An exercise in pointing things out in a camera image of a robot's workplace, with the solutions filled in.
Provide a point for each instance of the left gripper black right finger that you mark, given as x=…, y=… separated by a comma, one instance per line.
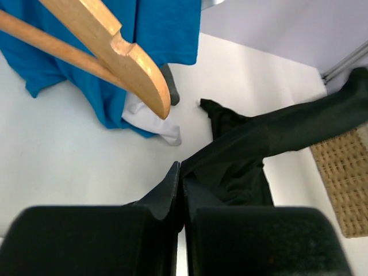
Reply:
x=265, y=240

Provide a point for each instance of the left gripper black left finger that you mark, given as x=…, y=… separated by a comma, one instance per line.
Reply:
x=139, y=238

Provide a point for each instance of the black t shirt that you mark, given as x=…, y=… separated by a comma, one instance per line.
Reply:
x=229, y=171

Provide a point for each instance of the bright blue t shirt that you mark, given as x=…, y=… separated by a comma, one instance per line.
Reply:
x=167, y=31

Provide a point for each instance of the brown wooden hanger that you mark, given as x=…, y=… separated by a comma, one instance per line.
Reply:
x=124, y=64

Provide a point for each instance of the white t shirt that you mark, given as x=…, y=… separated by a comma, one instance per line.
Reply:
x=138, y=114

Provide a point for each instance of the dark grey t shirt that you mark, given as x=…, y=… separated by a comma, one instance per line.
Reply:
x=168, y=76

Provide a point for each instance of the wicker laundry basket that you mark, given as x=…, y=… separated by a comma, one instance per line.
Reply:
x=342, y=164

